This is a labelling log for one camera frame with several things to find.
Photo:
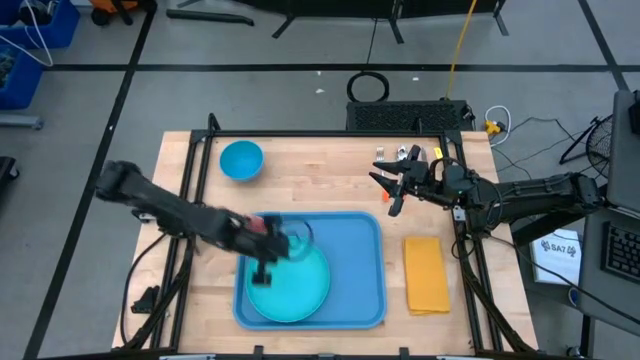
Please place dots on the yellow plug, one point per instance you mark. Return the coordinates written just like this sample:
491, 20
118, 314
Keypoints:
492, 127

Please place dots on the black small clamp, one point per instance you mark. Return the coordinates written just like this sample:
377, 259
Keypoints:
146, 300

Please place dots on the black perforated box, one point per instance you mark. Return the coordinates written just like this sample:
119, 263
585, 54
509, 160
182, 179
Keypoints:
405, 116

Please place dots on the gray monitor back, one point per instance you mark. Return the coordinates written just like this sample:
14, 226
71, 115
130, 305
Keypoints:
625, 150

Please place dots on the black keyboard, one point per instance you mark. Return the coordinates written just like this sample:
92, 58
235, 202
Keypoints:
622, 252

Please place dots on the clear glass cup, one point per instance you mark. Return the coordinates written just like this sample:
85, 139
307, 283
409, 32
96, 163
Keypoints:
256, 224

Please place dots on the black bar on floor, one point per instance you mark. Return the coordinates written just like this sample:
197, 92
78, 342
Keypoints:
210, 16

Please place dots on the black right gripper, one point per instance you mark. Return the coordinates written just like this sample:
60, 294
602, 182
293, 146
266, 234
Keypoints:
425, 182

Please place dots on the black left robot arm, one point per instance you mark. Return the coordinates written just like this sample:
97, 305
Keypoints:
150, 197

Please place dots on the blue storage bin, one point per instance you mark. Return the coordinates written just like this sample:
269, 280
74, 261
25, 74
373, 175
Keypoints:
20, 80
55, 25

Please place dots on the blue plastic tray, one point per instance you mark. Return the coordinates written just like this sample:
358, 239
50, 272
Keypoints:
355, 270

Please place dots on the white metal bracket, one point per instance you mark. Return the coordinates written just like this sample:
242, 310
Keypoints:
458, 214

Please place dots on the yellow cloth napkin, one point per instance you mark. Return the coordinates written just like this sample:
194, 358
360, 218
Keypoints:
426, 275

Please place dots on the gray metal bar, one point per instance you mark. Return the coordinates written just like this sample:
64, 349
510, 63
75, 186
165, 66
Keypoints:
20, 121

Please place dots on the orange and black machine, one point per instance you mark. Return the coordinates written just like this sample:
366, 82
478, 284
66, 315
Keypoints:
115, 7

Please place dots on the white paper sign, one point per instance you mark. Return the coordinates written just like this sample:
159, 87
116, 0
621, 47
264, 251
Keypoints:
557, 257

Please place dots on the teal round plate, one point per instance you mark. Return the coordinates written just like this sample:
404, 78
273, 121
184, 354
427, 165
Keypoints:
295, 292

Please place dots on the black partition screen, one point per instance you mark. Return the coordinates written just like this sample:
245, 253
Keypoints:
350, 6

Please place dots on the blue round bowl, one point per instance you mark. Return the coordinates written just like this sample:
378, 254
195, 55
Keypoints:
241, 160

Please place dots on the gray desk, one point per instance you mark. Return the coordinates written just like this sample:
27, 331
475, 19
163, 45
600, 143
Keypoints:
595, 300

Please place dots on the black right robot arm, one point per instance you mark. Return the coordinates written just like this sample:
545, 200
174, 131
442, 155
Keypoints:
540, 195

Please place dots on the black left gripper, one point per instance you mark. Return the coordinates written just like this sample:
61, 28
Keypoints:
250, 240

